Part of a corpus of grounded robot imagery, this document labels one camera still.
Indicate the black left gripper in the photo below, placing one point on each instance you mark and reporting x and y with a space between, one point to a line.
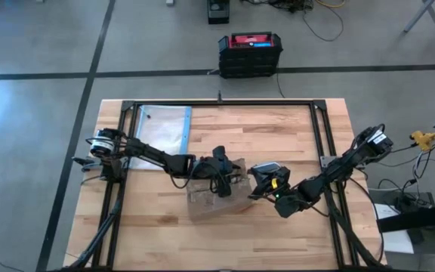
211 170

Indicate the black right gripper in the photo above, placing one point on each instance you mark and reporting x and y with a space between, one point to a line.
283 175

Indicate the taped brown cardboard box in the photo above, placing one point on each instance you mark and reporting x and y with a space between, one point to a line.
210 206

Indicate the clear mesh blue-zipper bag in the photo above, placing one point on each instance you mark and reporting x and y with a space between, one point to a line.
164 124

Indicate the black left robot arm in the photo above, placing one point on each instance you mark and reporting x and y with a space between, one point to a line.
153 155

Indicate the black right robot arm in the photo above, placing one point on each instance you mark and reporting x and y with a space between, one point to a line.
338 170

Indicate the red and black toolbox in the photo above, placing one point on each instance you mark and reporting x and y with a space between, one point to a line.
249 60

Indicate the white paper sheet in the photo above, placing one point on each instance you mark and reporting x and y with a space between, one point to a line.
395 242

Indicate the black floor device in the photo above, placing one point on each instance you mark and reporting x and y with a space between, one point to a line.
217 13

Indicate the black flat bar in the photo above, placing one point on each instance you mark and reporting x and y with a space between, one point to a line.
421 217

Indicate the yellow power plug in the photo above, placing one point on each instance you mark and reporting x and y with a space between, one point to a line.
423 139

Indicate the grey metal furniture leg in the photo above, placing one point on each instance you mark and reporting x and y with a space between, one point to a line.
417 18

